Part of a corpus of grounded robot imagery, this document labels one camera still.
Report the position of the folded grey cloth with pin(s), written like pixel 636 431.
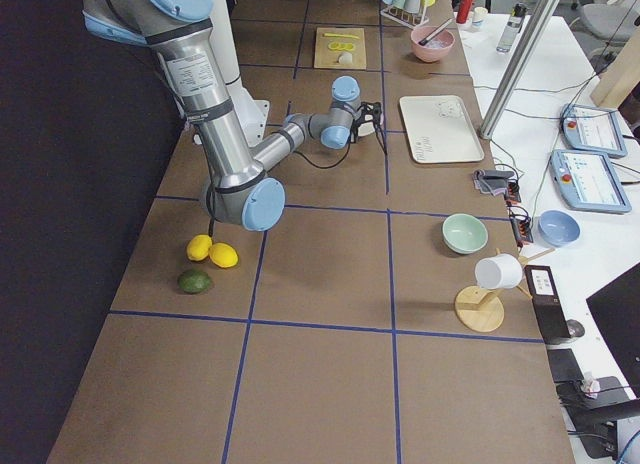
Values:
pixel 492 182

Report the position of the clear water bottle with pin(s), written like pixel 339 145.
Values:
pixel 512 28

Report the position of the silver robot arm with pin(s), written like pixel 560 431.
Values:
pixel 194 44

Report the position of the aluminium frame post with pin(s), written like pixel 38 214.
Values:
pixel 532 33

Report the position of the green avocado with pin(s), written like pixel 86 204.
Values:
pixel 194 281

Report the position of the white bear tray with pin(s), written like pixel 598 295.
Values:
pixel 439 130

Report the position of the pink bowl with ice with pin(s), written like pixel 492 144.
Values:
pixel 436 49

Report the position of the wooden mug tree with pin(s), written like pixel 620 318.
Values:
pixel 481 309

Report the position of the blue bowl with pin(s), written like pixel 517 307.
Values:
pixel 558 228

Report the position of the black box device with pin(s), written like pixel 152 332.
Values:
pixel 546 304

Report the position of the white mug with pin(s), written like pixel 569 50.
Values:
pixel 502 271

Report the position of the bamboo cutting board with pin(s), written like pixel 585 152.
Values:
pixel 328 59

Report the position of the metal muddler stick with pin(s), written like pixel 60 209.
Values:
pixel 435 32

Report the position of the green bowl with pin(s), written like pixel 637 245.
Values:
pixel 464 233

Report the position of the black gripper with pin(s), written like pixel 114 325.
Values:
pixel 365 125

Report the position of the grey cup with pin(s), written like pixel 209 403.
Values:
pixel 412 6

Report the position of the yellow lemon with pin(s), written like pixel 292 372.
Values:
pixel 198 247
pixel 223 255

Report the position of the teach pendant tablet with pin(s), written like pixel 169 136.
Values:
pixel 587 182
pixel 591 128

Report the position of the white wire cup rack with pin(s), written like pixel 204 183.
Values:
pixel 399 16

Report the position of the yellow plastic knife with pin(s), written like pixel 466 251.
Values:
pixel 341 35

